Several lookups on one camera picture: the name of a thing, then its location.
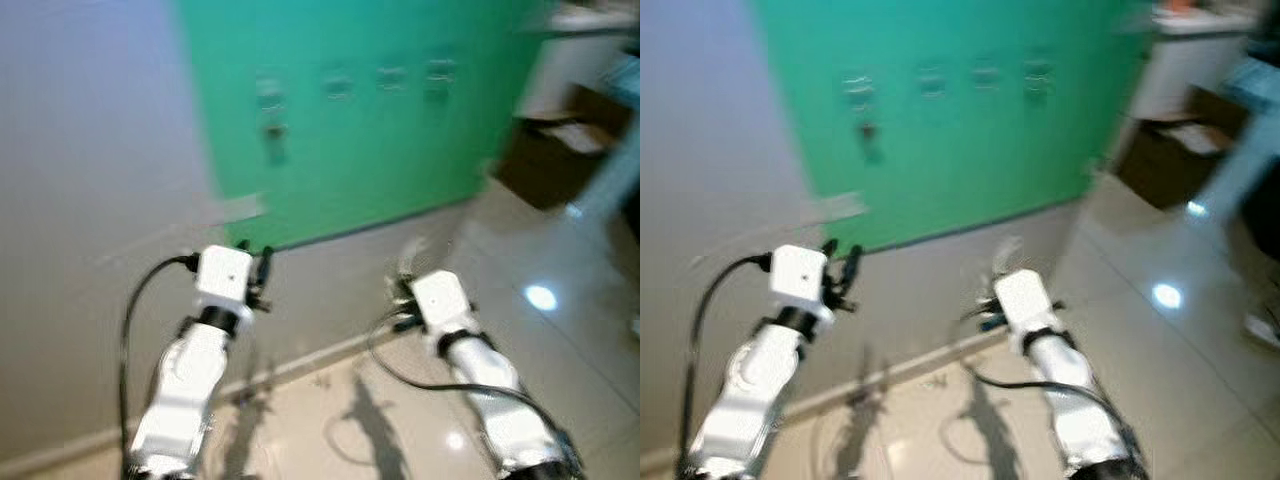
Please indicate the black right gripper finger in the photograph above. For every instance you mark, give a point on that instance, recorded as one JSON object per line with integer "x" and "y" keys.
{"x": 402, "y": 322}
{"x": 401, "y": 289}
{"x": 988, "y": 302}
{"x": 984, "y": 321}

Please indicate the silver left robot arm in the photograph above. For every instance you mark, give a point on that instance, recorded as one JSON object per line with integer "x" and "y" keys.
{"x": 745, "y": 400}
{"x": 185, "y": 390}

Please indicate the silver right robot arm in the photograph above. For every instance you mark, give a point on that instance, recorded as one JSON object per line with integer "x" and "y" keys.
{"x": 500, "y": 400}
{"x": 1080, "y": 410}

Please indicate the long grey tape strip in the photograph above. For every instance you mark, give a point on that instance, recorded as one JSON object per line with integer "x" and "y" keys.
{"x": 842, "y": 207}
{"x": 242, "y": 207}

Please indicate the brown cardboard box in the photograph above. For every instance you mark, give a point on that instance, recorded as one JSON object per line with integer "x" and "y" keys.
{"x": 540, "y": 165}
{"x": 1160, "y": 165}

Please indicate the white shoe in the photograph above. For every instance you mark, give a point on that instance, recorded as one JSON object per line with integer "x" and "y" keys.
{"x": 1262, "y": 330}

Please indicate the white cabinet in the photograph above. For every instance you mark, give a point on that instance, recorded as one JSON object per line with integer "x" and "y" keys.
{"x": 1180, "y": 70}
{"x": 570, "y": 60}

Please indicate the small red object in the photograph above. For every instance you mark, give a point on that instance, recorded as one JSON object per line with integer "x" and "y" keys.
{"x": 1177, "y": 5}

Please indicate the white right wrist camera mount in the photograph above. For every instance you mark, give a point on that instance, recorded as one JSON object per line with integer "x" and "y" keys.
{"x": 1025, "y": 300}
{"x": 443, "y": 303}

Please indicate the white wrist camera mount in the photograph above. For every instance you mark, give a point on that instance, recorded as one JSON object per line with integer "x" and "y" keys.
{"x": 1025, "y": 300}
{"x": 223, "y": 275}
{"x": 443, "y": 303}
{"x": 798, "y": 277}

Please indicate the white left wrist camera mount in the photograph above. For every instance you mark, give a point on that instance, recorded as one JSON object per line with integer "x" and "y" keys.
{"x": 798, "y": 277}
{"x": 223, "y": 275}

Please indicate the green wall sheet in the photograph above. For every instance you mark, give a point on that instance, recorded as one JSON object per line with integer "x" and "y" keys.
{"x": 970, "y": 160}
{"x": 380, "y": 160}

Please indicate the clear adhesive wall hook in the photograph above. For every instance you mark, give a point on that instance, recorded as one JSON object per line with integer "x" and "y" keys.
{"x": 986, "y": 75}
{"x": 337, "y": 83}
{"x": 268, "y": 92}
{"x": 858, "y": 90}
{"x": 931, "y": 82}
{"x": 440, "y": 70}
{"x": 1038, "y": 68}
{"x": 391, "y": 78}

